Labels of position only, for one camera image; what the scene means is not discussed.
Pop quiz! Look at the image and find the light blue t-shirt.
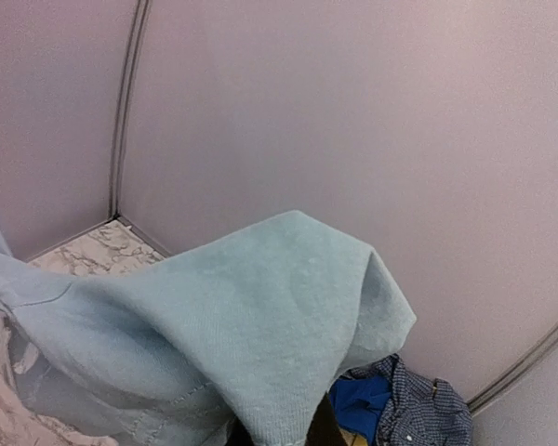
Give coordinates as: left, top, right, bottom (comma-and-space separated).
0, 211, 416, 445

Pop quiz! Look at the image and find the yellow plastic laundry basket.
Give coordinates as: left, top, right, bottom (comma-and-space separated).
339, 428, 367, 446

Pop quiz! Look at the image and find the royal blue garment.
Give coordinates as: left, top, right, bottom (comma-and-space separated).
328, 376, 392, 445

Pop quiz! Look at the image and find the blue patterned button shirt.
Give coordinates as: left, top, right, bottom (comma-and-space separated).
344, 354, 473, 446

